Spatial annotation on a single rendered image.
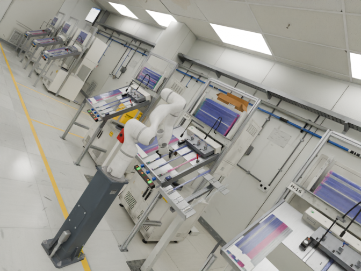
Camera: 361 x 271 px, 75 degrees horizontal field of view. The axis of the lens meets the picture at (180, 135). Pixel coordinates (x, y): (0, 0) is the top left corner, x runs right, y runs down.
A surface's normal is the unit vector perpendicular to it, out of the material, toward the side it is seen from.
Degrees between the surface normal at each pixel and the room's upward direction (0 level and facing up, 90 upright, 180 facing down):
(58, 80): 90
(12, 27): 90
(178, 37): 90
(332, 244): 44
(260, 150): 90
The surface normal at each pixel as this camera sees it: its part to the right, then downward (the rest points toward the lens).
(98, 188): -0.41, -0.19
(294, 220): -0.01, -0.82
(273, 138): -0.59, -0.33
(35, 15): 0.59, 0.46
